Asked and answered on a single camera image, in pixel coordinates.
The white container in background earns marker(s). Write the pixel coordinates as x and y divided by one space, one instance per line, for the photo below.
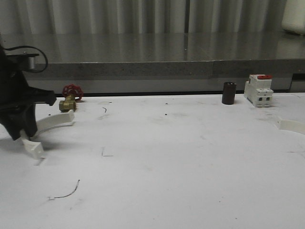
294 17

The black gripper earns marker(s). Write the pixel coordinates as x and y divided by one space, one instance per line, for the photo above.
16 96

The brass valve red handwheel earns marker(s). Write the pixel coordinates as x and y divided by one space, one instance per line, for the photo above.
72 94

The white circuit breaker red switch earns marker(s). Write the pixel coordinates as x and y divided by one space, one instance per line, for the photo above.
258 90

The dark brown cylinder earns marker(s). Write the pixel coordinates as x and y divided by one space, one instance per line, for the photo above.
229 90

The grey stone counter shelf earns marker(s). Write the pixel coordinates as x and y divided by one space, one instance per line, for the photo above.
164 56

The white half clamp with stud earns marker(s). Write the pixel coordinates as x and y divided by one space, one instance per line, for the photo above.
290 125

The white half pipe clamp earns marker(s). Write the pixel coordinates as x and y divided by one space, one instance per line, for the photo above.
35 149

